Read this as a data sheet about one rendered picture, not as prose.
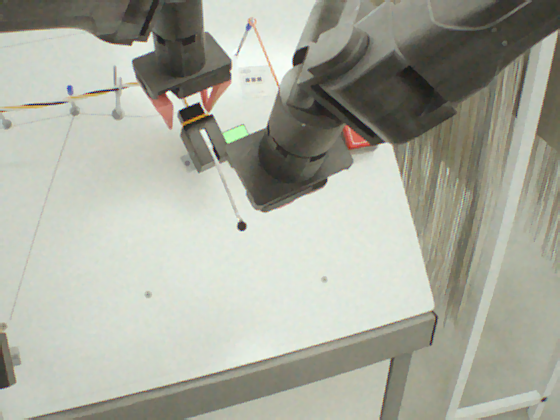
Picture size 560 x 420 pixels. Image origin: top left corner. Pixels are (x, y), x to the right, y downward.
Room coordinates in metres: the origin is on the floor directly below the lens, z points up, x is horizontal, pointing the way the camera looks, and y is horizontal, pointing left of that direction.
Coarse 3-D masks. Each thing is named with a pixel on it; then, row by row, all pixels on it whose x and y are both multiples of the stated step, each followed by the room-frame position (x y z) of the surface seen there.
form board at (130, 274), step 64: (256, 0) 0.90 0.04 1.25; (0, 64) 0.74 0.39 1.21; (64, 64) 0.76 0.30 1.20; (128, 64) 0.78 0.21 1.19; (256, 64) 0.82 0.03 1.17; (0, 128) 0.67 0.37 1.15; (64, 128) 0.69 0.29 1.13; (128, 128) 0.71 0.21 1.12; (256, 128) 0.75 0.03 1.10; (0, 192) 0.61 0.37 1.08; (64, 192) 0.63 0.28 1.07; (128, 192) 0.65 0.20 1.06; (192, 192) 0.67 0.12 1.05; (320, 192) 0.71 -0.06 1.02; (384, 192) 0.73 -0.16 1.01; (0, 256) 0.55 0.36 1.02; (64, 256) 0.57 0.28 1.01; (128, 256) 0.59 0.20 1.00; (192, 256) 0.61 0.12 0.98; (256, 256) 0.62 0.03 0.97; (320, 256) 0.64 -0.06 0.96; (384, 256) 0.66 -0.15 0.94; (0, 320) 0.50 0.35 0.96; (64, 320) 0.51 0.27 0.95; (128, 320) 0.53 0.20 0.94; (192, 320) 0.55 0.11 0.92; (256, 320) 0.56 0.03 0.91; (320, 320) 0.58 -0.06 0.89; (384, 320) 0.60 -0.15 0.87; (64, 384) 0.46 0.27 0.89; (128, 384) 0.47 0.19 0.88
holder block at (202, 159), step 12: (204, 120) 0.66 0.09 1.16; (192, 132) 0.64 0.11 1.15; (216, 132) 0.65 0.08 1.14; (192, 144) 0.63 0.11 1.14; (204, 144) 0.63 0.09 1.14; (216, 144) 0.64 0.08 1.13; (192, 156) 0.64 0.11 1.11; (204, 156) 0.62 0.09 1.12; (216, 156) 0.64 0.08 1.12; (204, 168) 0.63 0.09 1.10
